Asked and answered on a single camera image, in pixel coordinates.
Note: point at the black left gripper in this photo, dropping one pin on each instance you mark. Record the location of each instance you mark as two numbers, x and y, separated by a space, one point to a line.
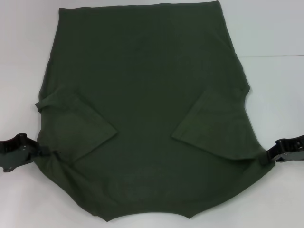
14 159

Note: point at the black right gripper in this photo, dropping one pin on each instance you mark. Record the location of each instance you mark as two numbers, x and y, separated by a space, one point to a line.
292 158

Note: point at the dark green t-shirt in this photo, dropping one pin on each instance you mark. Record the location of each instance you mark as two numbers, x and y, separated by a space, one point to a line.
147 95

